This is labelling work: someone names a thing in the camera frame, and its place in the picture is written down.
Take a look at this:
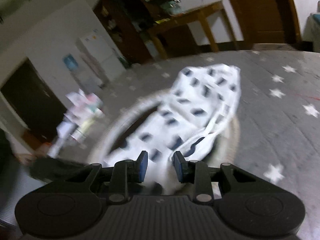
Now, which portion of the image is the pile of white packets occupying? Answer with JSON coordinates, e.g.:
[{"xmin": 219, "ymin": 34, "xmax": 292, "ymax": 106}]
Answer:
[{"xmin": 47, "ymin": 89, "xmax": 105, "ymax": 157}]

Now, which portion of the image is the water dispenser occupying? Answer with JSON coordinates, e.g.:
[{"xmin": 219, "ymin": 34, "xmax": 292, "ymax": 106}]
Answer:
[{"xmin": 62, "ymin": 54, "xmax": 87, "ymax": 88}]

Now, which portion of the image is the white polka dot garment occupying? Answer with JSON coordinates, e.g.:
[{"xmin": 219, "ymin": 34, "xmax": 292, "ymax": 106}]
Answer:
[{"xmin": 102, "ymin": 64, "xmax": 242, "ymax": 195}]

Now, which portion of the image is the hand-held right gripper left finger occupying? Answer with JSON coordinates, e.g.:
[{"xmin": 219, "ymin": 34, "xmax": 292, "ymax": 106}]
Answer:
[{"xmin": 49, "ymin": 151, "xmax": 148, "ymax": 204}]

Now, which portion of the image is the dark wooden shelf cabinet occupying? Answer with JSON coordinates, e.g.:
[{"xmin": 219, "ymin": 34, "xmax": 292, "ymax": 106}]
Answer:
[{"xmin": 94, "ymin": 0, "xmax": 175, "ymax": 67}]

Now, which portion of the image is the white refrigerator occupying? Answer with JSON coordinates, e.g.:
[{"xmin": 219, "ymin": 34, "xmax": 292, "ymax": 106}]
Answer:
[{"xmin": 75, "ymin": 27, "xmax": 119, "ymax": 87}]

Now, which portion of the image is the grey star print tablecloth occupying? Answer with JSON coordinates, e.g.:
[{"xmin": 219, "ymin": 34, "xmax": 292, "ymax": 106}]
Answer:
[{"xmin": 0, "ymin": 50, "xmax": 320, "ymax": 240}]

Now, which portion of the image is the brown wooden door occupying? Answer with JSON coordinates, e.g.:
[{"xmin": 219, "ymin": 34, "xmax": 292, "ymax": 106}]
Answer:
[{"xmin": 220, "ymin": 0, "xmax": 302, "ymax": 44}]

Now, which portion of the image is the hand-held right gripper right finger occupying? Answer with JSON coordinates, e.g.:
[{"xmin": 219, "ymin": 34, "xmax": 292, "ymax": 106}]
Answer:
[{"xmin": 173, "ymin": 151, "xmax": 275, "ymax": 204}]

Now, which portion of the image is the wooden side table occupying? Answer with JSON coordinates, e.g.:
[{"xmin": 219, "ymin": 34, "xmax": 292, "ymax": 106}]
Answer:
[{"xmin": 147, "ymin": 0, "xmax": 239, "ymax": 59}]

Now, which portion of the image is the dark door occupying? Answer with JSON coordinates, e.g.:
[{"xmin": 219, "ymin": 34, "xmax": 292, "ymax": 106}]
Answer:
[{"xmin": 0, "ymin": 57, "xmax": 67, "ymax": 143}]

